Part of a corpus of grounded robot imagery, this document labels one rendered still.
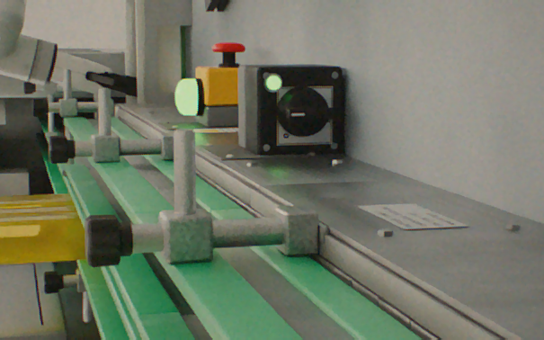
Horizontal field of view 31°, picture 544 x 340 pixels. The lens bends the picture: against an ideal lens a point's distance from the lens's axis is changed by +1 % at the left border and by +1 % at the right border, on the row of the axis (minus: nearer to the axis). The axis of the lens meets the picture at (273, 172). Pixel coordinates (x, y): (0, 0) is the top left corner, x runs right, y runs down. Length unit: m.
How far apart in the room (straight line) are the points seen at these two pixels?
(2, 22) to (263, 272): 1.16
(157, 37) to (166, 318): 0.98
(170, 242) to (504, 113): 0.23
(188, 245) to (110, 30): 4.69
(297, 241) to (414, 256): 0.10
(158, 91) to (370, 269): 1.19
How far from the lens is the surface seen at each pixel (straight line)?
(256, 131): 0.88
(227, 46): 1.18
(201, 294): 0.48
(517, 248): 0.52
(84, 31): 5.21
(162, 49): 1.65
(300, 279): 0.51
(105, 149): 1.00
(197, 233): 0.55
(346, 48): 0.91
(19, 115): 3.15
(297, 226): 0.56
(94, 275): 1.25
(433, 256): 0.49
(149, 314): 0.73
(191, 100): 1.17
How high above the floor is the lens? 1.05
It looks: 15 degrees down
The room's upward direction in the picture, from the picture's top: 92 degrees counter-clockwise
